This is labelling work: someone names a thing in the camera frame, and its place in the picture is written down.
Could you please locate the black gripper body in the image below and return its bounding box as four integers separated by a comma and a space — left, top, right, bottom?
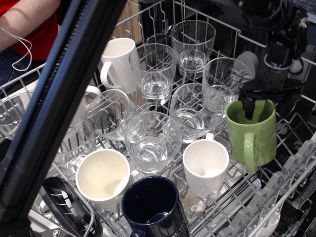
238, 39, 304, 101

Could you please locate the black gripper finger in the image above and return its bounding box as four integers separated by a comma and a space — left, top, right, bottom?
276, 95, 301, 118
241, 97, 256, 120

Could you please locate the green ceramic mug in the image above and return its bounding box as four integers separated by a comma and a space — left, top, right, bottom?
225, 99, 277, 173

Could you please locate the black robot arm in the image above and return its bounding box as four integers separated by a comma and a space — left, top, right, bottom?
0, 0, 125, 229

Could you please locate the person forearm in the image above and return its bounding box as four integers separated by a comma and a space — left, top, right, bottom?
0, 0, 60, 51

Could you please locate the small white mug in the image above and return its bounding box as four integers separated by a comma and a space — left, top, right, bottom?
183, 133, 230, 198

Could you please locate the tall white mug rear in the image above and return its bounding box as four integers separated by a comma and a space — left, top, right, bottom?
100, 38, 137, 94

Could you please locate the tall white mug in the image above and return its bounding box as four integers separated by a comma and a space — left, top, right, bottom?
100, 38, 137, 94
74, 85, 101, 119

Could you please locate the navy blue mug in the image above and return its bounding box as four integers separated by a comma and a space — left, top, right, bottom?
121, 176, 190, 237

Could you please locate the tall white mug left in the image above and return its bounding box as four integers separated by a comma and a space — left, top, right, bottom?
74, 85, 101, 119

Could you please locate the white mug front left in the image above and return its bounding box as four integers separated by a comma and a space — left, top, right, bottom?
76, 149, 133, 213

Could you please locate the grey rack roller wheel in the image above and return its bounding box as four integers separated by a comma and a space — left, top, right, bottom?
237, 51, 259, 79

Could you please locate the clear glass centre right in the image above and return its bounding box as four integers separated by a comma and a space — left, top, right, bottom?
169, 83, 224, 144

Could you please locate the clear glass rear right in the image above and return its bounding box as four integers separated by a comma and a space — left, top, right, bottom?
171, 20, 216, 80

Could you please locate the grey plastic tine row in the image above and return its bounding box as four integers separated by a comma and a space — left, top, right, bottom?
217, 135, 316, 237

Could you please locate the clear glass centre front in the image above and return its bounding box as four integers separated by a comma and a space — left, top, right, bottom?
124, 111, 182, 175

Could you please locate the tall clear glass centre rear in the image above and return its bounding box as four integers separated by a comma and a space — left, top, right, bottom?
129, 43, 177, 106

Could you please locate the clear glass centre left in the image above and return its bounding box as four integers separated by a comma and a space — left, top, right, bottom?
87, 89, 138, 141

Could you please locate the clear glass front left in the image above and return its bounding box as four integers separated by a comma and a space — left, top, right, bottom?
54, 117, 96, 180

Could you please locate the red shirt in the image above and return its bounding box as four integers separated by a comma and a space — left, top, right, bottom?
0, 0, 58, 60

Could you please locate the metal clamp screw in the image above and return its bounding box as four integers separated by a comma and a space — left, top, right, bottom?
0, 114, 20, 126

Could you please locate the clear glass far left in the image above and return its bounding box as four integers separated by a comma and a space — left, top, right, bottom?
0, 92, 33, 140

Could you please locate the grey wire dishwasher rack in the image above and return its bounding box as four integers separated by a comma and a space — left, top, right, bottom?
0, 0, 316, 237

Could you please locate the black rack handle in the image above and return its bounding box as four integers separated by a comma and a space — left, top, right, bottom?
39, 177, 103, 237

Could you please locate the white cable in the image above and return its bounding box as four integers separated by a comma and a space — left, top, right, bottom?
0, 26, 33, 72

